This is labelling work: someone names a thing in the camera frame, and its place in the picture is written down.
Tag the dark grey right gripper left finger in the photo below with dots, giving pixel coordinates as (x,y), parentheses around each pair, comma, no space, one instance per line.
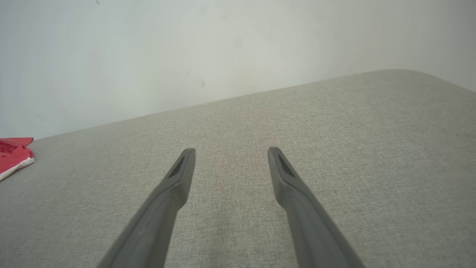
(163,208)

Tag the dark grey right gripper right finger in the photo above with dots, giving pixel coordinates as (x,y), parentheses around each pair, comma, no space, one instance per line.
(305,216)

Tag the red shorts white waistband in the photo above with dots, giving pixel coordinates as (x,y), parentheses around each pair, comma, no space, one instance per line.
(15,158)

